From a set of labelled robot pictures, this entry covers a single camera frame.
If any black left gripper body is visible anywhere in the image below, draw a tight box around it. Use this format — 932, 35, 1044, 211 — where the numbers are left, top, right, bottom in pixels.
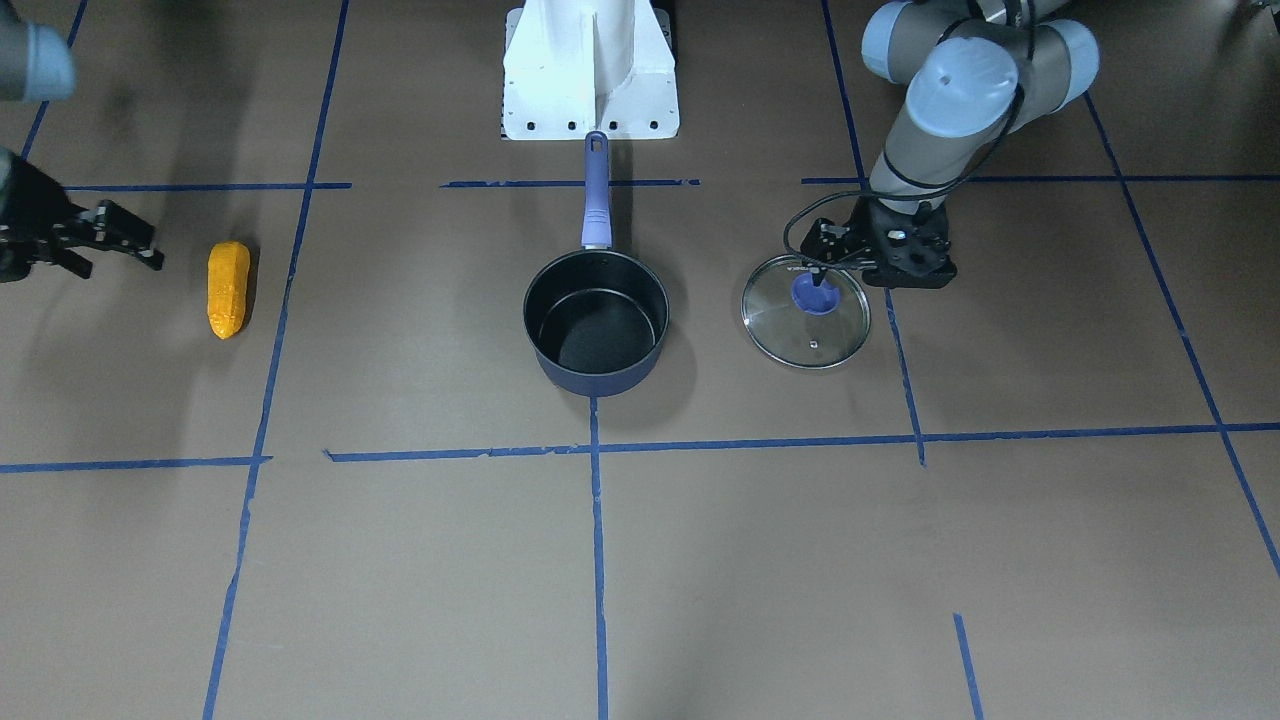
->
800, 199, 957, 290

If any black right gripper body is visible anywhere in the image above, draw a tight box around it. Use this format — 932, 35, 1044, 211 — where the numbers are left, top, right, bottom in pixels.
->
1, 155, 93, 283

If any glass pot lid blue knob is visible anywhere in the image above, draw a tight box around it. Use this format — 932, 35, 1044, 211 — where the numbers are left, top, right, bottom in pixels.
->
740, 255, 872, 370

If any yellow corn cob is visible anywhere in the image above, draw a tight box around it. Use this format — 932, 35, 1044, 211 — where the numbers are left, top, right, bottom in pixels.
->
206, 241, 252, 340

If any dark blue saucepan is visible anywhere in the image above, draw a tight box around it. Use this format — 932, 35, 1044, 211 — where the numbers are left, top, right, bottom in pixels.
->
522, 129, 669, 398

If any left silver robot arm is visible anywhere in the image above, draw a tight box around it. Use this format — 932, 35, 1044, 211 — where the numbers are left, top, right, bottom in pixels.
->
800, 1, 1100, 290

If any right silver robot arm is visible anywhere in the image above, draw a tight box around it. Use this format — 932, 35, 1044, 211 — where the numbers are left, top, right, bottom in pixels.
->
1, 3, 165, 283

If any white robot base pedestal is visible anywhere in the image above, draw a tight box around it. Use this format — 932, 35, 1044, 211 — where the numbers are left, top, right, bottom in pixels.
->
500, 1, 681, 141

